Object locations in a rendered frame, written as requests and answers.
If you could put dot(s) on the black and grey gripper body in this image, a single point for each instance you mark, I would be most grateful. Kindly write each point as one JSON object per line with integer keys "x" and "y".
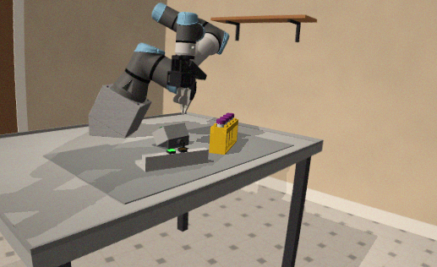
{"x": 181, "y": 76}

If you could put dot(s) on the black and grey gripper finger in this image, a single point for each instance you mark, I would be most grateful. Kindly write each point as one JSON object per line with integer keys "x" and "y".
{"x": 187, "y": 97}
{"x": 176, "y": 97}

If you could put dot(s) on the grey key housing with blue and green buttons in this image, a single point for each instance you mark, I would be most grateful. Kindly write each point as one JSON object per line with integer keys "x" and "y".
{"x": 171, "y": 136}

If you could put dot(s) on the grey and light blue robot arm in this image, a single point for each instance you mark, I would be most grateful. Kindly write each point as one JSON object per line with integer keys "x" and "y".
{"x": 149, "y": 63}

